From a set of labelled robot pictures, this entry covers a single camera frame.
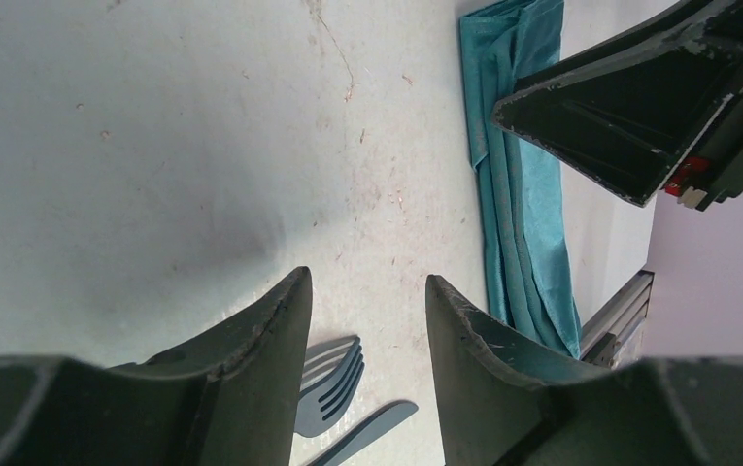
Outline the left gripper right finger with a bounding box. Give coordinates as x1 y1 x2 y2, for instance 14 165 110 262
425 275 743 465

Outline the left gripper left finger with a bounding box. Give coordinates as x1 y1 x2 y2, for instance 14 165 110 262
0 267 312 465

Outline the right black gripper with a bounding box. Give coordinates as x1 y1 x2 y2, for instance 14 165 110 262
492 1 743 212

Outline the teal cloth napkin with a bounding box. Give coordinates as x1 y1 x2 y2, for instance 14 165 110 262
458 1 582 358

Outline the dark plastic knife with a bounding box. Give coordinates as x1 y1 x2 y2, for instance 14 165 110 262
311 400 419 466

